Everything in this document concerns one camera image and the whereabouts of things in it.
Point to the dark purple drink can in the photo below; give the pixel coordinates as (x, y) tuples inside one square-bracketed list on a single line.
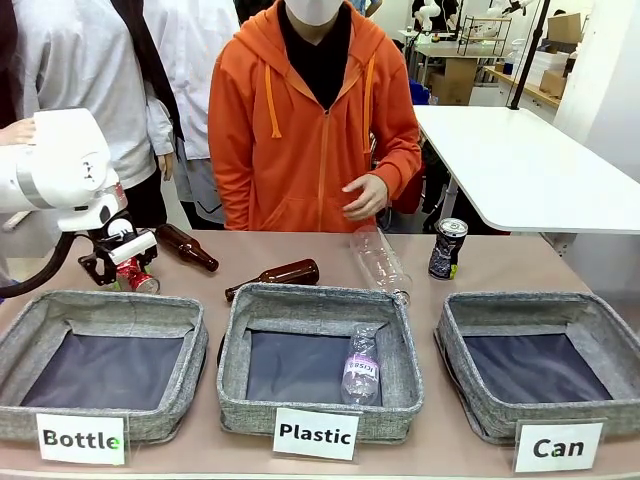
[(446, 252)]

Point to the bystander hand on robot arm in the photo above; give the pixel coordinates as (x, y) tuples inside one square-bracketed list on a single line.
[(17, 132)]

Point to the brown glass bottle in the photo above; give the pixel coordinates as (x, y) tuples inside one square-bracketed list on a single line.
[(285, 276), (187, 247)]

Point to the white side table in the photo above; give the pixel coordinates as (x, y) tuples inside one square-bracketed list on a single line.
[(520, 170)]

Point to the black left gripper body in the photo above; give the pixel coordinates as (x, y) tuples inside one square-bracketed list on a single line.
[(116, 231)]

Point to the small labelled plastic bottle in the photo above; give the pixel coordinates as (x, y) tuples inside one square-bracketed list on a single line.
[(361, 370)]

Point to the grey basket with Plastic sign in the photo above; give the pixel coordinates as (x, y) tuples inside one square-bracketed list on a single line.
[(320, 300)]

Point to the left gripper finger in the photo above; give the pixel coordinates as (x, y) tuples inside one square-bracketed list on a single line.
[(102, 270), (149, 254)]

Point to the grey basket with Bottle sign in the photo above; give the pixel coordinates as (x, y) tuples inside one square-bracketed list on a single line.
[(30, 422)]

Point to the black stand pole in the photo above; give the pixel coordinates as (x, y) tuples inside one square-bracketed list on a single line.
[(530, 50)]

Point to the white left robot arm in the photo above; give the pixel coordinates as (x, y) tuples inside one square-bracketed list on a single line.
[(55, 165)]

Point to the white face mask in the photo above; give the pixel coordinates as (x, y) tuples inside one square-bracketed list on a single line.
[(315, 11)]

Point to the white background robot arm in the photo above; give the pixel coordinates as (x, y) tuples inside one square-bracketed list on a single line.
[(427, 15)]

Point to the bystander hanging hand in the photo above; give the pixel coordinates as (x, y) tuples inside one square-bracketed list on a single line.
[(167, 167)]

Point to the large clear plastic bottle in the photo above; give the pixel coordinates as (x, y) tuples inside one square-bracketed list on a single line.
[(380, 265)]

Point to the white Plastic label sign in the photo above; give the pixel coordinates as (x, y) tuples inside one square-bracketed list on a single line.
[(316, 434)]

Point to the person's left forearm orange sleeve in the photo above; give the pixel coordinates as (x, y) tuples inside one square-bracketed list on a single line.
[(401, 157)]

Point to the small cardboard box on counter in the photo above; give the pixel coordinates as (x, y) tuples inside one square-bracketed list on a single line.
[(554, 84)]

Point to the white Bottle label sign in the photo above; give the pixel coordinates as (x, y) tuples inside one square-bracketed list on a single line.
[(82, 439)]

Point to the large cardboard box under table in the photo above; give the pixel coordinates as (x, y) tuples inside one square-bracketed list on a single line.
[(455, 82)]

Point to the bystander in white coat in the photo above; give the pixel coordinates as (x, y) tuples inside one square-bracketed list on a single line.
[(200, 75)]

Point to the grey basket with Can sign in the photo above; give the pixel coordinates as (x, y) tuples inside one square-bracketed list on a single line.
[(500, 415)]

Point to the person's left hand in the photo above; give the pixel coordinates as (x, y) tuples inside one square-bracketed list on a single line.
[(370, 197)]

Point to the bystander in grey shirt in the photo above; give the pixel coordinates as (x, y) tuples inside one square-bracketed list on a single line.
[(75, 60)]

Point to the cardboard box on shelf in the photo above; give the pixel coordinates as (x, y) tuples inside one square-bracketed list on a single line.
[(564, 27)]

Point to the white Can label sign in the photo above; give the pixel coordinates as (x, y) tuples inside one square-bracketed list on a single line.
[(559, 447)]

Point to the white wrist camera cylinder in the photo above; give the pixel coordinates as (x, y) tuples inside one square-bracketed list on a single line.
[(132, 247)]

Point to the person in orange hoodie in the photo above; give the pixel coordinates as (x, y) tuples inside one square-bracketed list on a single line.
[(280, 170)]

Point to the red crushed drink can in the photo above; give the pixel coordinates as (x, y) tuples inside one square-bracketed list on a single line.
[(139, 278)]

